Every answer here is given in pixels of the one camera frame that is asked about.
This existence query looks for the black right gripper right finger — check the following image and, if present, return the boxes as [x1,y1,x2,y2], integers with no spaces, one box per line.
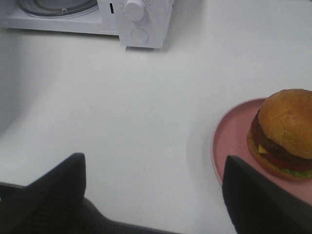
[222,156,312,234]

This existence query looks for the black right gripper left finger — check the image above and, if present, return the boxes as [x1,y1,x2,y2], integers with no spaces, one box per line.
[0,153,113,234]

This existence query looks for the burger with sesame bun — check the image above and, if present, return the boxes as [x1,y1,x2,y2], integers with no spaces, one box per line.
[247,89,312,181]

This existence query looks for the pink round plate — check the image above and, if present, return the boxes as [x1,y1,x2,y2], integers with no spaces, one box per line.
[211,98,312,204]

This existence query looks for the white round door button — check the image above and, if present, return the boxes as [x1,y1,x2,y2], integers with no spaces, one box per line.
[131,28,148,44]

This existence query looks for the white microwave knob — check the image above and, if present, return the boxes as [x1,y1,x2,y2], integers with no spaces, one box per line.
[124,0,146,21]

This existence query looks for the glass microwave turntable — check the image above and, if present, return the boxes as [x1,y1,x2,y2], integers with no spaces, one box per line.
[16,0,98,17]

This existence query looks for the white microwave oven body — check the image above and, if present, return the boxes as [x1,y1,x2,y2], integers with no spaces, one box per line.
[0,0,174,49]

